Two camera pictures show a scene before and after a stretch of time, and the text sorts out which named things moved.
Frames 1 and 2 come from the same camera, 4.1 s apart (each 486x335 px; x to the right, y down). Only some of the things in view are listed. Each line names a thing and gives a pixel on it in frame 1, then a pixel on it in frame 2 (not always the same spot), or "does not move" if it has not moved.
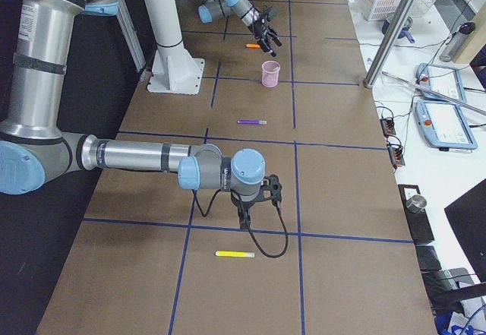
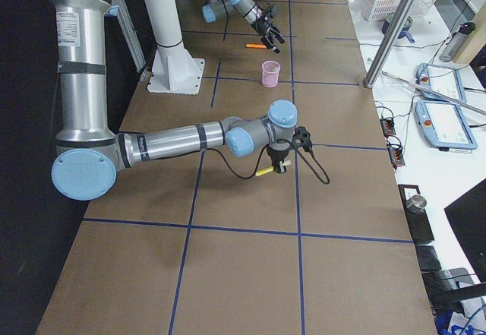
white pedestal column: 174,70 does not move
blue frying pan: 404,32 does not move
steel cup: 417,203 does not move
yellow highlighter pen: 235,254 → 264,171
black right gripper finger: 244,219 → 282,167
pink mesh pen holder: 270,71 does not move
